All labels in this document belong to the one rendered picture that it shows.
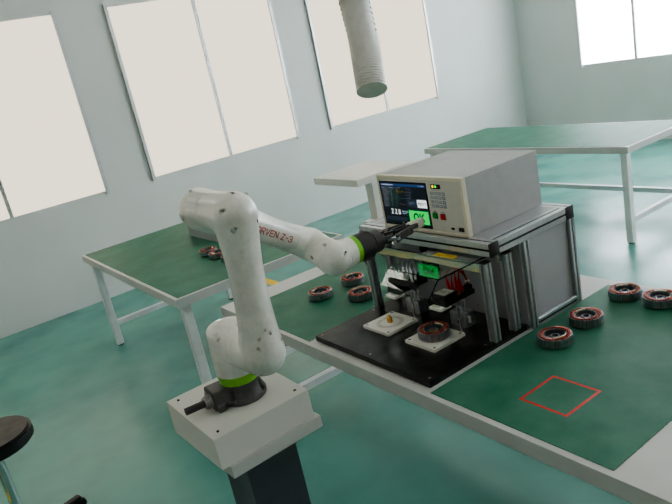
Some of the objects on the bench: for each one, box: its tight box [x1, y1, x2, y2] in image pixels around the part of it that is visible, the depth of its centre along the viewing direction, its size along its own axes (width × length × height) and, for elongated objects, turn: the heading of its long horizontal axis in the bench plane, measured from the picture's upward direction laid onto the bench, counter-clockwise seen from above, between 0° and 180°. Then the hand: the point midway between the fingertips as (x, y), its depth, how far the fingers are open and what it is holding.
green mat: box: [431, 285, 672, 471], centre depth 200 cm, size 94×61×1 cm, turn 160°
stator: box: [568, 307, 604, 329], centre depth 222 cm, size 11×11×4 cm
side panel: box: [521, 217, 582, 330], centre depth 230 cm, size 28×3×32 cm, turn 160°
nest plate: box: [363, 311, 418, 337], centre depth 249 cm, size 15×15×1 cm
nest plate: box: [405, 328, 465, 353], centre depth 230 cm, size 15×15×1 cm
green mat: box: [270, 253, 398, 342], centre depth 304 cm, size 94×61×1 cm, turn 160°
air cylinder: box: [450, 306, 476, 328], centre depth 237 cm, size 5×8×6 cm
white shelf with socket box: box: [313, 161, 411, 243], centre depth 337 cm, size 35×37×46 cm
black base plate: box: [316, 297, 527, 388], centre depth 241 cm, size 47×64×2 cm
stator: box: [417, 321, 450, 343], centre depth 229 cm, size 11×11×4 cm
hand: (415, 224), depth 223 cm, fingers closed
